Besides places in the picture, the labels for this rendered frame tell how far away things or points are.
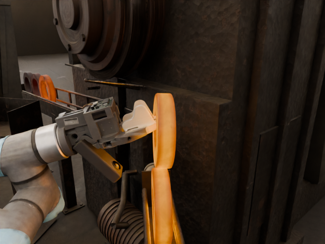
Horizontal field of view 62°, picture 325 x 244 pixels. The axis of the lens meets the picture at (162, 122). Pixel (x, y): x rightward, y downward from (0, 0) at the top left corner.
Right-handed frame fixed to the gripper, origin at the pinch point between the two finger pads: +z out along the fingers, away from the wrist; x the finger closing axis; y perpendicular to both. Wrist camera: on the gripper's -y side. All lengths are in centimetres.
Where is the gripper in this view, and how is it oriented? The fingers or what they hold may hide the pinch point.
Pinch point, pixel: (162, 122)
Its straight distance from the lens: 56.0
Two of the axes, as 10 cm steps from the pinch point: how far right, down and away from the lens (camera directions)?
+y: -2.5, -9.0, -3.6
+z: 9.6, -2.7, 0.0
